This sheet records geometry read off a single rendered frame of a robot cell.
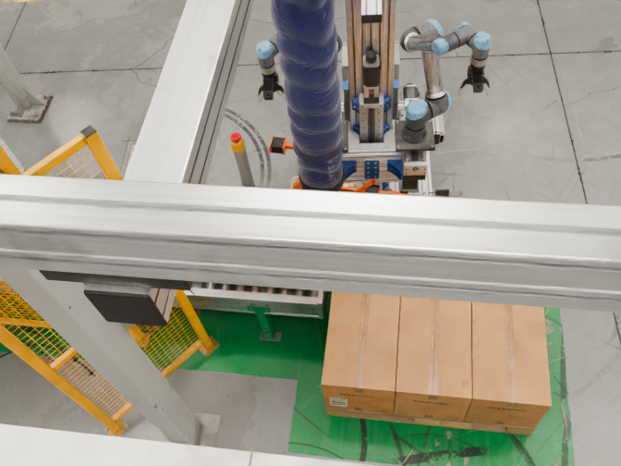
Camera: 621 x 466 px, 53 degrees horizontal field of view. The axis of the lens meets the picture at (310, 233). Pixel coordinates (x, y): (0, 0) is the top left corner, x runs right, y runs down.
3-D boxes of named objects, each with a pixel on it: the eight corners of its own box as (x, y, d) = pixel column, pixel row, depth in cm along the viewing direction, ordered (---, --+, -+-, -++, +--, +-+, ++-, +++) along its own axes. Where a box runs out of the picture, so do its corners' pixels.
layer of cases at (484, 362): (325, 407, 372) (321, 385, 339) (342, 262, 425) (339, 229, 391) (535, 428, 356) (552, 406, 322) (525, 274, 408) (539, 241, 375)
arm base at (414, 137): (400, 124, 369) (401, 113, 360) (426, 124, 367) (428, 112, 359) (401, 144, 361) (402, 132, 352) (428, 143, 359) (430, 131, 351)
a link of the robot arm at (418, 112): (400, 119, 358) (401, 103, 346) (420, 110, 360) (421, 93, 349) (412, 133, 351) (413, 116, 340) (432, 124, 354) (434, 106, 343)
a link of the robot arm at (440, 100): (420, 116, 360) (406, 24, 327) (443, 105, 363) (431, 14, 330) (432, 123, 350) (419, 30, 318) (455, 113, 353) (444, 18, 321)
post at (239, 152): (256, 234, 460) (230, 144, 377) (257, 226, 464) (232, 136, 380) (264, 235, 459) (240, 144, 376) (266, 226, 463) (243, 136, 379)
